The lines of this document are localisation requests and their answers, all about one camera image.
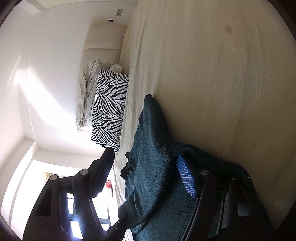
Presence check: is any dark teal knit sweater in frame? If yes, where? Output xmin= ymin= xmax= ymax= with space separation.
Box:
xmin=117 ymin=93 xmax=250 ymax=241

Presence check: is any dark framed window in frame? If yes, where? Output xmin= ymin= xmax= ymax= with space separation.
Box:
xmin=66 ymin=190 xmax=113 ymax=240

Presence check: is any small red box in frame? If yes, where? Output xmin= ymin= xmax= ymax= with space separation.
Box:
xmin=106 ymin=180 xmax=112 ymax=188

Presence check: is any crumpled white duvet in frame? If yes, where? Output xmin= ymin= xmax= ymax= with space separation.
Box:
xmin=76 ymin=58 xmax=124 ymax=130

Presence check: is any cream bed sheet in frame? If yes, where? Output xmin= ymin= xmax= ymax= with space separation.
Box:
xmin=117 ymin=1 xmax=295 ymax=240

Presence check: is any zebra print pillow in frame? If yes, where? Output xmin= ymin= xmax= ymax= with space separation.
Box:
xmin=91 ymin=69 xmax=130 ymax=152

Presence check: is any wall power socket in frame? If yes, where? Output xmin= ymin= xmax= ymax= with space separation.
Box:
xmin=115 ymin=9 xmax=123 ymax=16

